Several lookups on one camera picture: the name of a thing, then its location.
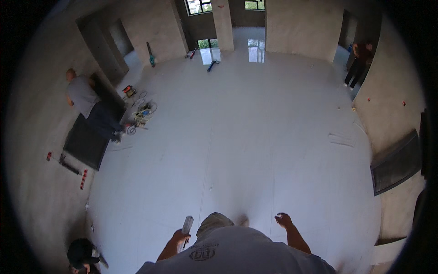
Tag person's left hand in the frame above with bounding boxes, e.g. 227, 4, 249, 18
171, 229, 191, 246

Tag person's right hand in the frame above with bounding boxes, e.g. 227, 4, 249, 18
274, 213, 294, 229

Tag clear handled hand tool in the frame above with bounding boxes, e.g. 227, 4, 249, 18
181, 215, 194, 253

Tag person's legs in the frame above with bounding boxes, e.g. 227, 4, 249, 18
196, 212, 250, 241

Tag person's body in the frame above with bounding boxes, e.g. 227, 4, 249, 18
135, 226, 337, 274

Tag white board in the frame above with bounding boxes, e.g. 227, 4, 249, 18
371, 238, 408, 266

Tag dark framed window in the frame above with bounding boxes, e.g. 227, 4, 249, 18
244, 0, 266, 11
185, 0, 213, 16

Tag heap of cables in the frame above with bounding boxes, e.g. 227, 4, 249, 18
125, 90, 158, 136

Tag green long handled tool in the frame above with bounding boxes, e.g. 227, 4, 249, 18
146, 41, 157, 68

